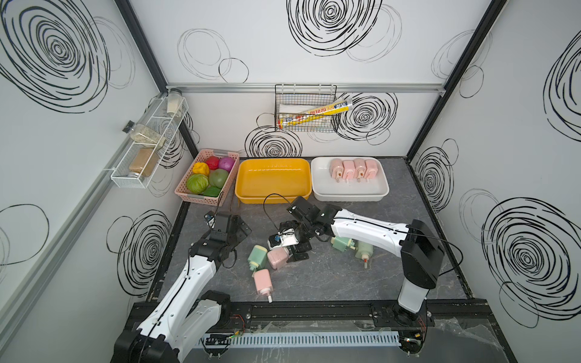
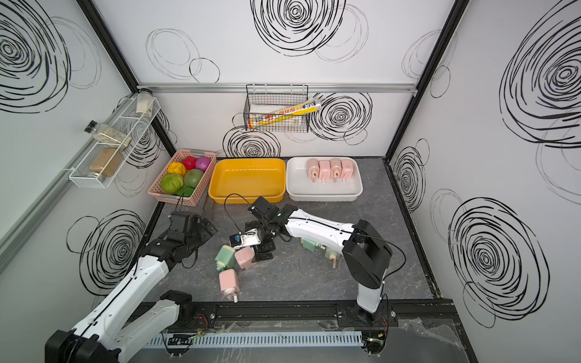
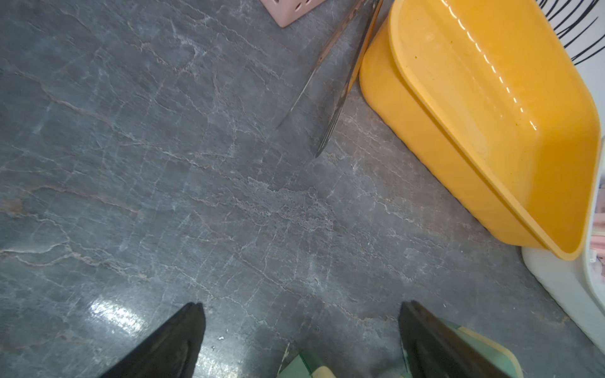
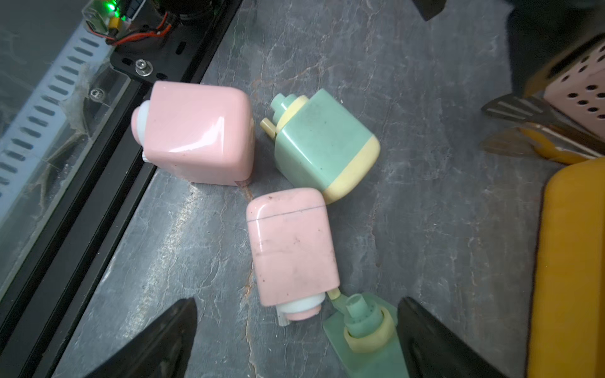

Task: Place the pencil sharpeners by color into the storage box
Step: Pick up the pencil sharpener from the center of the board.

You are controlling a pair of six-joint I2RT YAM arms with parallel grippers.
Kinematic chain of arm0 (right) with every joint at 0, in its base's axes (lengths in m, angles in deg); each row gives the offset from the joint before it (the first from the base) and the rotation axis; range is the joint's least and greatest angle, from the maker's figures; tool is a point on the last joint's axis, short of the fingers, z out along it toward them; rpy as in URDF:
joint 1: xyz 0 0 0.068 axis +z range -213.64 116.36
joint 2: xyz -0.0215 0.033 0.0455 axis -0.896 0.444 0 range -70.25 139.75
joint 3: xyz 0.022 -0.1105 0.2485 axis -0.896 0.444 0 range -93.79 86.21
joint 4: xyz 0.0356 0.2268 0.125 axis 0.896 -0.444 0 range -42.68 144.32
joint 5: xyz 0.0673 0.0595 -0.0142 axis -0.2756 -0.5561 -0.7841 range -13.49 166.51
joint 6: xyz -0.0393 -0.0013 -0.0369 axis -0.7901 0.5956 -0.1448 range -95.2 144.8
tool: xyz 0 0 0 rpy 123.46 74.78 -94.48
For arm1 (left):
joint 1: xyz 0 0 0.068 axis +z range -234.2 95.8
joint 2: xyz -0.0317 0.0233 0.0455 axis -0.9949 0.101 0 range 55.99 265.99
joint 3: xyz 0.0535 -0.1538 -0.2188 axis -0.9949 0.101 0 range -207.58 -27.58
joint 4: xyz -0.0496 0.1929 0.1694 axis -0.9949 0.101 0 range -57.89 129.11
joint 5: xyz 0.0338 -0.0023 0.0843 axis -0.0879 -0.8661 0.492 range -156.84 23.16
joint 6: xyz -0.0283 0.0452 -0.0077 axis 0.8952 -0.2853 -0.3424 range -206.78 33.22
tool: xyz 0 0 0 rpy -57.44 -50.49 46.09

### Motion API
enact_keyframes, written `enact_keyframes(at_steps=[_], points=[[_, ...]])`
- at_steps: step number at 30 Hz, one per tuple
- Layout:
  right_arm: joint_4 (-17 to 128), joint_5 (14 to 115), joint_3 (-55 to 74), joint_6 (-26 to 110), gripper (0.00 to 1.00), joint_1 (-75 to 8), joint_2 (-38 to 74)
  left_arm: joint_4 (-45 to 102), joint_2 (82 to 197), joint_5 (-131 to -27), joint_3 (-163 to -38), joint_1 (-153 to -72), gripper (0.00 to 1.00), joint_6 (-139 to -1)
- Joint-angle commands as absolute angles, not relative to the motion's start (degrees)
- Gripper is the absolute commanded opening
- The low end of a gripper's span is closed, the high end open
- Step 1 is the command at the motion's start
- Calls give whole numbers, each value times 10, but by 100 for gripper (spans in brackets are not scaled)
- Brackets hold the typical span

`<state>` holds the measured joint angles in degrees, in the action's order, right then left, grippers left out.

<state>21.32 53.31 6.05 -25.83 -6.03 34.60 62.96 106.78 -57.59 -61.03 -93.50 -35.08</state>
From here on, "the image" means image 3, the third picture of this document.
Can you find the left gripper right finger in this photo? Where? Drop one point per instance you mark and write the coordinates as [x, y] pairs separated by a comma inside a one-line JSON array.
[[431, 349]]

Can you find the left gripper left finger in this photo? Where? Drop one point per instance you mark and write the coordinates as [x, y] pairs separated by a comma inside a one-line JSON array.
[[170, 351]]

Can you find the pink perforated basket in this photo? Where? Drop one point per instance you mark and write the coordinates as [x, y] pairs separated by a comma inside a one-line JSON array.
[[285, 12]]

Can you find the pink sharpener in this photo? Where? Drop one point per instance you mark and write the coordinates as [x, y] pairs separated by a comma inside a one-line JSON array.
[[596, 241]]

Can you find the white plastic storage box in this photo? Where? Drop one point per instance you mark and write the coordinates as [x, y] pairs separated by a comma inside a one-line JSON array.
[[573, 284]]

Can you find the yellow plastic storage box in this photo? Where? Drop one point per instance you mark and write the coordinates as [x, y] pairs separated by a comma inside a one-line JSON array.
[[486, 97]]

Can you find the green sharpener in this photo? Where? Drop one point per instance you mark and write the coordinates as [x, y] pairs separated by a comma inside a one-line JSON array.
[[495, 353], [306, 364]]

